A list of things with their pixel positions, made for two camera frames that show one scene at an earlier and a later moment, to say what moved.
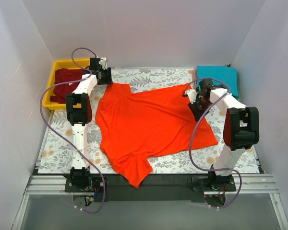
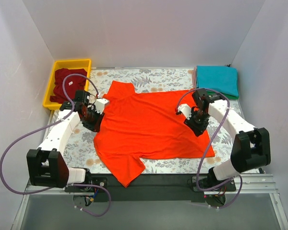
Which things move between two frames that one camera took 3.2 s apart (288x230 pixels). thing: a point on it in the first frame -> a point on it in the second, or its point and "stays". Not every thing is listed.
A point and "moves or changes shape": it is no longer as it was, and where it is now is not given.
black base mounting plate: x=158 y=188 stays
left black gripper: x=105 y=78 -> x=91 y=124
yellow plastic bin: x=62 y=64 stays
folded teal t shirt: x=226 y=74 stays
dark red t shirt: x=63 y=75 stays
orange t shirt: x=134 y=127 moves or changes shape
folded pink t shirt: x=195 y=77 stays
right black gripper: x=197 y=110 -> x=195 y=127
